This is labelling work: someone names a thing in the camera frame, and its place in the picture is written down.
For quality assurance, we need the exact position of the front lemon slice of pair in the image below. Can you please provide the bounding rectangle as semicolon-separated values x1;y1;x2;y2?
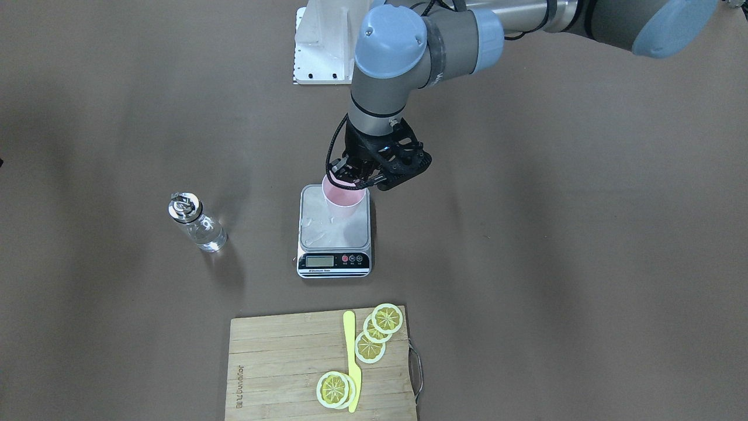
316;371;348;409

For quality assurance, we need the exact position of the hidden lemon slice of pair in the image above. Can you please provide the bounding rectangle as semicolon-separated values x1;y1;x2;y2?
337;373;357;410

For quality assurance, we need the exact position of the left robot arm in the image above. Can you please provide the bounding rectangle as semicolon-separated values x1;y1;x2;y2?
325;1;718;191

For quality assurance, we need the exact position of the middle lemon slice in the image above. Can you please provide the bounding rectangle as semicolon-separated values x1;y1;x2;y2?
362;314;392;344

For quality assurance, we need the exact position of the lemon slice near handle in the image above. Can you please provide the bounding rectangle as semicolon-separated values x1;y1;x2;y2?
371;303;404;335

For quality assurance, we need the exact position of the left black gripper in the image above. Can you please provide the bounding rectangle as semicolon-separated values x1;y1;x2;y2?
327;115;410;189

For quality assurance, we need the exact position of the silver digital kitchen scale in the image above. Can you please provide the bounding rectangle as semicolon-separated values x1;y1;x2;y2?
296;184;373;279

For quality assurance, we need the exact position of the clear glass sauce bottle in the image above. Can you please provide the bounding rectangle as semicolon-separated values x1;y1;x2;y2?
167;192;228;253

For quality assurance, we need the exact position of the pink plastic cup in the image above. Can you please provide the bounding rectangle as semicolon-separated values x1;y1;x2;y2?
321;174;367;219

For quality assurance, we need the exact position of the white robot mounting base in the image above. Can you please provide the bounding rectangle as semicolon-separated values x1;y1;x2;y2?
292;1;377;85

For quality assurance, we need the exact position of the yellow plastic knife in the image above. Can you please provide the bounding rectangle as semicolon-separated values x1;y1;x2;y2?
342;310;362;413

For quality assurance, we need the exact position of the wooden cutting board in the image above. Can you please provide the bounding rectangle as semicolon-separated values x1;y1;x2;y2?
224;310;420;420

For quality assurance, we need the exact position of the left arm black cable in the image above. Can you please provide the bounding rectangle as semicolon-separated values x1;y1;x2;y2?
324;111;404;188

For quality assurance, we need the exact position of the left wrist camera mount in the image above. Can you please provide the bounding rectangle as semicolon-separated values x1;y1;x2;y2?
376;132;432;191

